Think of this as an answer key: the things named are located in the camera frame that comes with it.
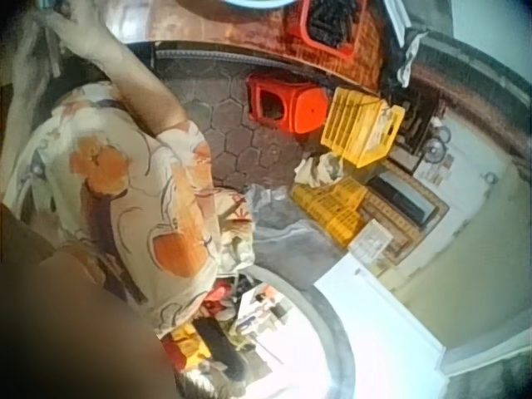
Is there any person's right hand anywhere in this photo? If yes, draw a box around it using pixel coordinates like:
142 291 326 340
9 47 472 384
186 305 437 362
43 0 113 57

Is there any white cloth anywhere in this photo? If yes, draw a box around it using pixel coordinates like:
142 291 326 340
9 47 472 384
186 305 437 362
6 14 63 142

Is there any blue rimmed bowl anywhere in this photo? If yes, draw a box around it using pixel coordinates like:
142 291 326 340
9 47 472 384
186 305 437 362
223 0 301 9

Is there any red plastic stool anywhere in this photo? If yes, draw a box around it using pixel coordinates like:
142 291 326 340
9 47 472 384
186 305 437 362
245 73 333 135

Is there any red plastic basket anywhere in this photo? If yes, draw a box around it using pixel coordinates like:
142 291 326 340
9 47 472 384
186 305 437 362
297 0 370 60

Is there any crumpled white paper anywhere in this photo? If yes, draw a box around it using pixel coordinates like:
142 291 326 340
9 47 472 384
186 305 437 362
293 150 347 189

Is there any grey plastic bag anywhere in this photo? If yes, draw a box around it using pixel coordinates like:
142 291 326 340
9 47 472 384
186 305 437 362
244 184 340 288

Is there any tall yellow plastic crate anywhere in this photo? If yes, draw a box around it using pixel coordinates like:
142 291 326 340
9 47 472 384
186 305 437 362
319 86 406 168

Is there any flat yellow plastic crate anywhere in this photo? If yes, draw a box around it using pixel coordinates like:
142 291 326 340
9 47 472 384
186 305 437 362
289 176 370 251

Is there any heap of colourful items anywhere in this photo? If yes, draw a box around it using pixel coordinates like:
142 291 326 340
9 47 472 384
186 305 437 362
160 277 294 386

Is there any hanging white rag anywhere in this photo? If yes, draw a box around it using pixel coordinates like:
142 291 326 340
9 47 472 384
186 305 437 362
396 32 430 87

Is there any white grid tray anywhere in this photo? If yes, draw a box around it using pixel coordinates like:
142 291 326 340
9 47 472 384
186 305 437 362
347 219 395 264

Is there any black box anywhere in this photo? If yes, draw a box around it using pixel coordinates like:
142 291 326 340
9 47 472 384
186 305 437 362
367 174 438 229

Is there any small fan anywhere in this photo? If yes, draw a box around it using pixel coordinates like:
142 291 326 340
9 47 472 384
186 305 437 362
426 123 453 161

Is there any brown woven tray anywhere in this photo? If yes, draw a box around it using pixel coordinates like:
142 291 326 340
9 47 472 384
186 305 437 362
362 160 453 268

